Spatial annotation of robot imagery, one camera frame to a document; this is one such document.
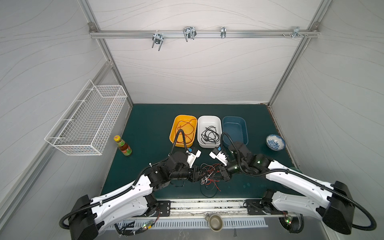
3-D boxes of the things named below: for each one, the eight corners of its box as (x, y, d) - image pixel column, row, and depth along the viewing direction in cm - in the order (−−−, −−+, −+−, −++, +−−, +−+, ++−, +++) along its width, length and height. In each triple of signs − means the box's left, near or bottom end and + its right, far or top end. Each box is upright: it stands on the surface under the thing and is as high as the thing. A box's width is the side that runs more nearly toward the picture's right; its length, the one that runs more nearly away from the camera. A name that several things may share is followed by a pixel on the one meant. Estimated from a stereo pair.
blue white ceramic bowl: (267, 151, 96) (270, 147, 92) (262, 138, 103) (265, 134, 99) (283, 151, 96) (287, 147, 92) (278, 138, 103) (281, 134, 99)
